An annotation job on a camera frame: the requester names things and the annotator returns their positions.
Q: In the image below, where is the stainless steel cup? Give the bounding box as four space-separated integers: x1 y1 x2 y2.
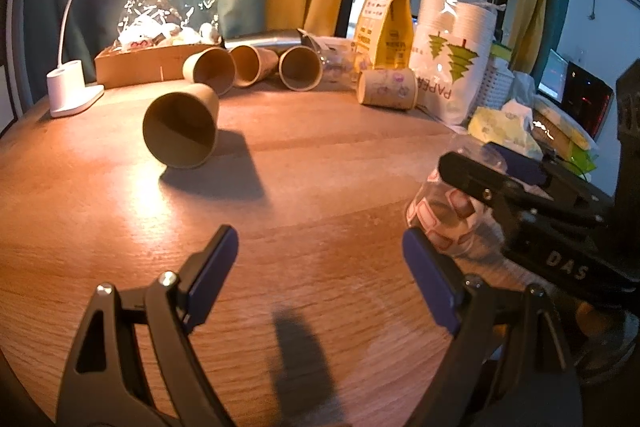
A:
223 29 304 53

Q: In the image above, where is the white plastic basket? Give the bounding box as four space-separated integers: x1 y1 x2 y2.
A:
479 56 517 118

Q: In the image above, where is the cardboard box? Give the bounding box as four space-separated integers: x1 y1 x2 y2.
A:
94 41 222 90

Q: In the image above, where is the printed brown paper cup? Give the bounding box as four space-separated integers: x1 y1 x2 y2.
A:
356 67 419 110

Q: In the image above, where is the yellow-green tissue pack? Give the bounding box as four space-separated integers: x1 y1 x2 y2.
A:
467 99 544 159

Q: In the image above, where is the clear crinkled plastic bag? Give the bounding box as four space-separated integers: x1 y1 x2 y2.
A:
116 0 222 54

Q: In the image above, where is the clear plastic cup sleeve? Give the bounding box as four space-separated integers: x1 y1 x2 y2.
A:
299 31 357 84

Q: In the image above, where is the white desk lamp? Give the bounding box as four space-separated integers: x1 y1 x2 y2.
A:
46 0 150 118

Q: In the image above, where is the dark screen with red lights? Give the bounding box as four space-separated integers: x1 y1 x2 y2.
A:
564 61 615 138

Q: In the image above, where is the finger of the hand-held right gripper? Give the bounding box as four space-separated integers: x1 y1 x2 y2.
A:
486 141 614 208
438 150 551 229

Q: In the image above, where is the clear red-patterned plastic cup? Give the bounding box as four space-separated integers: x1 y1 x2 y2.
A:
405 134 507 258

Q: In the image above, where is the yellow paper bag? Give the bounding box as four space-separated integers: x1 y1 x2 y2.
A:
353 0 415 73

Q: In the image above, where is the white bag of paper cups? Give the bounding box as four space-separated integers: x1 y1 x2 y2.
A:
409 0 497 126

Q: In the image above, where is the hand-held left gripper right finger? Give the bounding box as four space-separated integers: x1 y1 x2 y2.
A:
402 227 584 427

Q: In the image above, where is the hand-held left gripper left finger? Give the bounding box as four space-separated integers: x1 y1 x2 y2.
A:
56 223 240 427

